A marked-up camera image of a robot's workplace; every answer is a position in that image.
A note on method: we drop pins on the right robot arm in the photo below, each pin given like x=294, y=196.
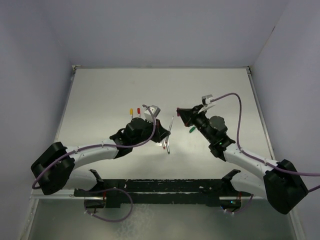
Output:
x=275, y=181

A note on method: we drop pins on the green-end white marker pen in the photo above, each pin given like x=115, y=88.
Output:
x=167, y=146

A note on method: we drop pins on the purple-end white marker pen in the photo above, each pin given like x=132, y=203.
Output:
x=169, y=129

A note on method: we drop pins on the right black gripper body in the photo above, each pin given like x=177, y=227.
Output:
x=201, y=123

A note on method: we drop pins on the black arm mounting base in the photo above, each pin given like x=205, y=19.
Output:
x=112, y=193

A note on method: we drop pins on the red-end marker pen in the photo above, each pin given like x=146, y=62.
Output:
x=139, y=116
x=163, y=144

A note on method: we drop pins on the purple pen cap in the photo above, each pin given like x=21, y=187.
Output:
x=177, y=112

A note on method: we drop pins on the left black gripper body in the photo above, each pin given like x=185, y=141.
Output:
x=147, y=132

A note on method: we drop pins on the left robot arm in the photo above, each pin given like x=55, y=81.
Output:
x=56, y=168

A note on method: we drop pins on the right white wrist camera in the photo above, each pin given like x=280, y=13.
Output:
x=207, y=102

